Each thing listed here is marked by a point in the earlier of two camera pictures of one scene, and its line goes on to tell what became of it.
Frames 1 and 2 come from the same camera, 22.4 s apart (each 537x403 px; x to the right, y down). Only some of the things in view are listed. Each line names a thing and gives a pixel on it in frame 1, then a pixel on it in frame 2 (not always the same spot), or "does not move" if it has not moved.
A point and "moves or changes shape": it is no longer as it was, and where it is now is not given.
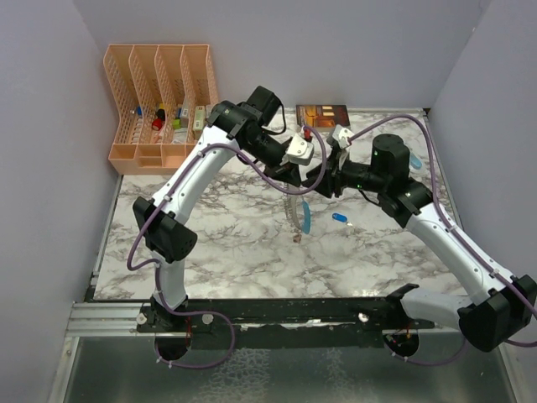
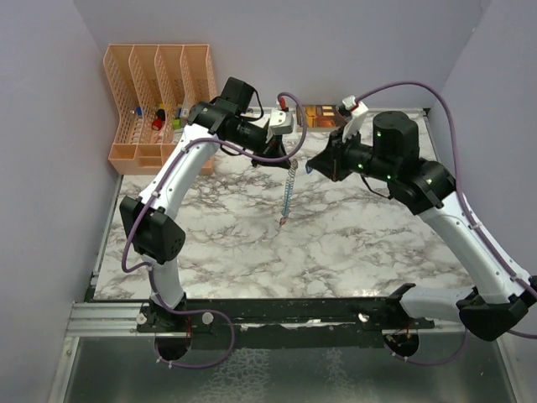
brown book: [324, 117] does not move
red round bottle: [157, 124] does not move
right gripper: [333, 184] → [329, 161]
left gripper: [287, 172] → [273, 147]
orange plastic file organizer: [164, 95] does not move
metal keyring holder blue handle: [290, 206] moves or changes shape
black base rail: [359, 321] does not move
